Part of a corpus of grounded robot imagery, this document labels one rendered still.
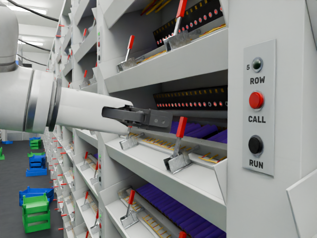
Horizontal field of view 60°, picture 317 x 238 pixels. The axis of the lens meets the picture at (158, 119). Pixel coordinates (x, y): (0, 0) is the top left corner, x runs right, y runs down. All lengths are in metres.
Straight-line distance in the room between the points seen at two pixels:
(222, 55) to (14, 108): 0.25
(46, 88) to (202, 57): 0.20
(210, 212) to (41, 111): 0.25
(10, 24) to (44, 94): 0.08
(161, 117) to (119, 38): 0.54
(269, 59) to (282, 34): 0.02
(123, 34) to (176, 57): 0.50
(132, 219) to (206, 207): 0.40
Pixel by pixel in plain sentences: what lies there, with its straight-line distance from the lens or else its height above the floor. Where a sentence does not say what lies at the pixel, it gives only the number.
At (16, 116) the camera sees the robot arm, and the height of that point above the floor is 1.05.
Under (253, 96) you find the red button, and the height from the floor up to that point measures 1.07.
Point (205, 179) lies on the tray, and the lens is 0.41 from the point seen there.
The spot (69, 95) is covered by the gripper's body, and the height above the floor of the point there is 1.08.
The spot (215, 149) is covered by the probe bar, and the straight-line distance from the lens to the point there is 0.45.
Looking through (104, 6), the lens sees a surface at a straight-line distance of 0.93.
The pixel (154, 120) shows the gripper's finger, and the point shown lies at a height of 1.04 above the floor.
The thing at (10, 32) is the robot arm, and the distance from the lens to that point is 0.36.
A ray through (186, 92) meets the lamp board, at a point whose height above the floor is 1.10.
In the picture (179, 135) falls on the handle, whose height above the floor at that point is 1.02.
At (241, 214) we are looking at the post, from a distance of 0.32.
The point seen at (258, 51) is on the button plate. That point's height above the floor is 1.11.
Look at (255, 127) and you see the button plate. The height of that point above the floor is 1.04.
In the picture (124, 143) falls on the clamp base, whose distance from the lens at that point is 0.70.
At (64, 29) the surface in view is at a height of 1.66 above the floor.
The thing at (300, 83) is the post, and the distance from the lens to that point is 0.25.
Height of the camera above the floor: 1.06
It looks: 2 degrees down
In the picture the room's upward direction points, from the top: straight up
